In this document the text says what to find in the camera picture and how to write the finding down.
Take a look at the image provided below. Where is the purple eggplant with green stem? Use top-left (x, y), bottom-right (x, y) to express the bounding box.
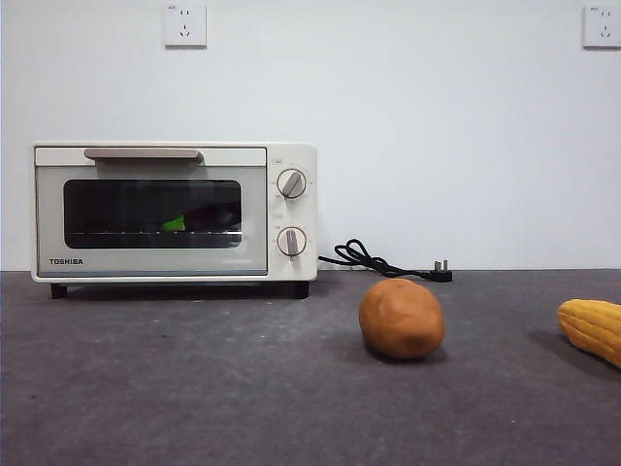
top-left (162, 201), bottom-right (243, 233)

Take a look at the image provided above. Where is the oven door with beige handle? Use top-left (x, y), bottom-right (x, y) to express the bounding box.
top-left (34, 147), bottom-right (270, 280)

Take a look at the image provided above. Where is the oven timer knob beige grip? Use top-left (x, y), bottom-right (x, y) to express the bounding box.
top-left (276, 226), bottom-right (309, 259)

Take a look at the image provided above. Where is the white toaster oven body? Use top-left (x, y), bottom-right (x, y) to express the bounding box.
top-left (30, 141), bottom-right (319, 300)

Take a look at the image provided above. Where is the oven temperature knob beige grip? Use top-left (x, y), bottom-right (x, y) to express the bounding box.
top-left (276, 168), bottom-right (309, 200)

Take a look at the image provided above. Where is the brown potato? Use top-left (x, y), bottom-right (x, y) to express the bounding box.
top-left (358, 278), bottom-right (446, 361)

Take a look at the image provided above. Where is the yellow corn cob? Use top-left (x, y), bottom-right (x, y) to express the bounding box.
top-left (557, 299), bottom-right (621, 370)

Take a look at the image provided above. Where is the black power cable with plug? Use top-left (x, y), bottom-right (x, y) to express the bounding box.
top-left (317, 238), bottom-right (454, 283)

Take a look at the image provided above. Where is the metal wire oven rack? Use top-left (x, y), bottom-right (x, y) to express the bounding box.
top-left (66, 228), bottom-right (243, 240)

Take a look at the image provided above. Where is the white wall socket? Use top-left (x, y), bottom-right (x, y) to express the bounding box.
top-left (163, 3), bottom-right (208, 50)
top-left (582, 5), bottom-right (621, 50)

